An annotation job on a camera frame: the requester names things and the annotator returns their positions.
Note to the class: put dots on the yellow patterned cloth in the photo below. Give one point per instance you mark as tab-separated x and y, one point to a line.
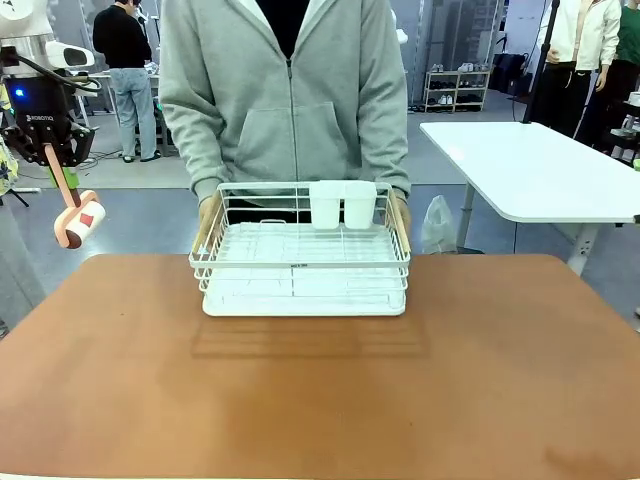
6	160

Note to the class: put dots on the white side table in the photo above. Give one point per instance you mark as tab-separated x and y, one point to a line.
540	170

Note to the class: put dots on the person in black sweater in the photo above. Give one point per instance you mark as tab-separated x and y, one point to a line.
125	60

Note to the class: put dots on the person's right forearm grey sleeve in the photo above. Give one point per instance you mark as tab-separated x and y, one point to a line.
195	150

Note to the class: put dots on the white plastic cutlery cup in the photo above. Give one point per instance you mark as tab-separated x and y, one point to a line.
359	207
326	207

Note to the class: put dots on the white plastic drain tray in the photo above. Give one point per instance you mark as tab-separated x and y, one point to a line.
300	311

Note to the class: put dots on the person's right hand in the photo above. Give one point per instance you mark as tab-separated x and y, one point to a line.
207	212

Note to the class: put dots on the person in white jacket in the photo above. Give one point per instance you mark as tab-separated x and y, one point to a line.
575	50

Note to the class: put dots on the black stand pole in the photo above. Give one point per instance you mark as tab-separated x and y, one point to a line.
542	60

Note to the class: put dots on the person in green top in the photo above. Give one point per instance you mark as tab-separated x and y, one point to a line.
627	50

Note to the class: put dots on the person in grey hoodie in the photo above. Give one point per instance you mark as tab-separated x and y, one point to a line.
290	100

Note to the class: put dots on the white shoe rack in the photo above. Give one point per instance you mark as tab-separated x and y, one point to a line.
457	90

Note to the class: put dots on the white plastic bag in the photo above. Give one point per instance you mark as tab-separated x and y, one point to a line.
439	227

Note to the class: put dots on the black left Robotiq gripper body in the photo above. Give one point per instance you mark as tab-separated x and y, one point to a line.
42	107

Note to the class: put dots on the person's left hand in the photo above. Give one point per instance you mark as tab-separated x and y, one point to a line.
403	212

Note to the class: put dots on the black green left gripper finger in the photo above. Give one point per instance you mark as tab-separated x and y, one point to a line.
27	145
80	145

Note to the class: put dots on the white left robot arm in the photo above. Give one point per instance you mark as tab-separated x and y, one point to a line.
25	20

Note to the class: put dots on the pink lint roller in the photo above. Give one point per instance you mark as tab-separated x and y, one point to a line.
80	222

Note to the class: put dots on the person's left forearm grey sleeve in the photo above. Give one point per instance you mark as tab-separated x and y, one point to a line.
387	150

